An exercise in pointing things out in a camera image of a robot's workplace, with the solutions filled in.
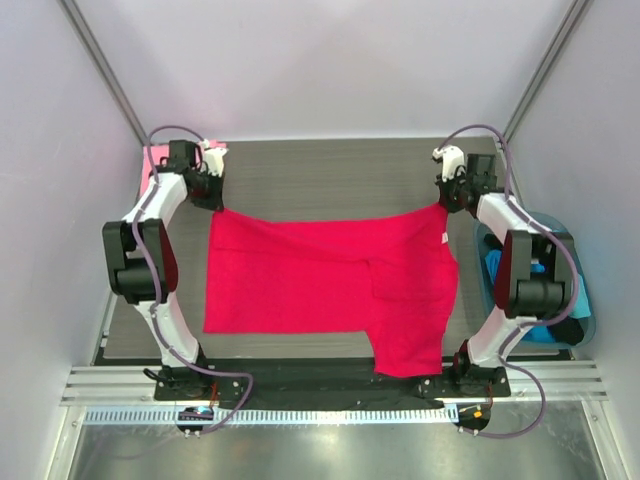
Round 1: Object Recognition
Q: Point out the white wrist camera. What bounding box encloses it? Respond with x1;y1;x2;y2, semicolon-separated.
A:
432;146;466;182
199;140;229;177

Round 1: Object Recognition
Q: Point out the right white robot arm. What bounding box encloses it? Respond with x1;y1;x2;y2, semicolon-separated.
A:
432;146;580;396

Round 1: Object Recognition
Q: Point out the folded pink t shirt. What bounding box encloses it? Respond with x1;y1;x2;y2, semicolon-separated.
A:
142;141;231;194

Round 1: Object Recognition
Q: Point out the aluminium frame rail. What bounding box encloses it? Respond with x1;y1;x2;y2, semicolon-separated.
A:
60;360;608;406

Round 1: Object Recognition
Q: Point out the red t shirt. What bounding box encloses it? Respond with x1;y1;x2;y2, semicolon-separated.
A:
203;204;458;378

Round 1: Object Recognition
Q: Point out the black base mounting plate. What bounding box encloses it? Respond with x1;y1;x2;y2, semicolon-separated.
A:
143;358;511;411

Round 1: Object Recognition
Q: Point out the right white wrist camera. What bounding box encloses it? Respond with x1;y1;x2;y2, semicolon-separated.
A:
432;146;466;182

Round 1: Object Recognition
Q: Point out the slotted cable duct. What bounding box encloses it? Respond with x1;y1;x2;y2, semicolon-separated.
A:
84;404;459;427

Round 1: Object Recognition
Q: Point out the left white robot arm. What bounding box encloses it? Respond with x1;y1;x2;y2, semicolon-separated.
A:
102;140;228;400

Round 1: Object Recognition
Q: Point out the turquoise t shirt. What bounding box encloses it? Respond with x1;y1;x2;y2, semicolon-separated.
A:
482;249;594;321

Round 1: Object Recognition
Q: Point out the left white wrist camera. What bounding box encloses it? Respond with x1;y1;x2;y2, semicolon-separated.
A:
199;140;229;177

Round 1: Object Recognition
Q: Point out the blue t shirt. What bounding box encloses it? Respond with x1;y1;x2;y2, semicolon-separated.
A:
521;326;556;348

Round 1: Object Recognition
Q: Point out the black t shirt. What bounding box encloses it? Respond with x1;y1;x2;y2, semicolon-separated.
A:
547;317;585;346

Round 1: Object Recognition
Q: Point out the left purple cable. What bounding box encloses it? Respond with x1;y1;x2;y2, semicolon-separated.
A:
114;124;254;459

